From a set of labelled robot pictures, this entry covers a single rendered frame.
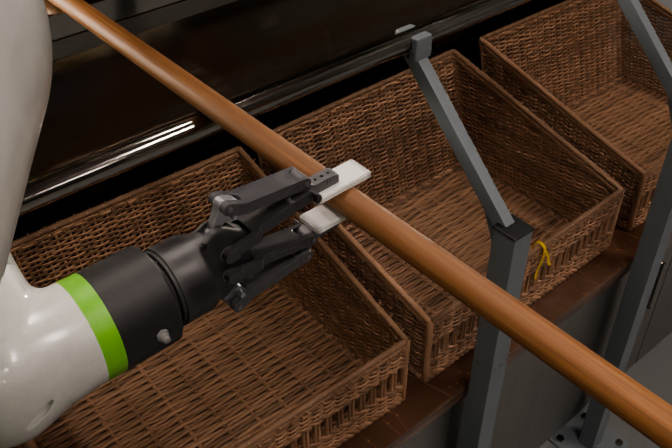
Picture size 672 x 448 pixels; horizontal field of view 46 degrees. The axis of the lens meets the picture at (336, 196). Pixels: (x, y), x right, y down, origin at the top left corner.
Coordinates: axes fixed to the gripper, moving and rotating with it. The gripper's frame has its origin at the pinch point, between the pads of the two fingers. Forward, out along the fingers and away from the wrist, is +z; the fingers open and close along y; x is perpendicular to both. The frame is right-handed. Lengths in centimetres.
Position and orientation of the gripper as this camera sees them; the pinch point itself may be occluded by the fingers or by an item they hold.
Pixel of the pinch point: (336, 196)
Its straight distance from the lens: 80.0
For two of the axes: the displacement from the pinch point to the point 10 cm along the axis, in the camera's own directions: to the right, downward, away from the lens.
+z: 7.5, -4.0, 5.2
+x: 6.6, 4.7, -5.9
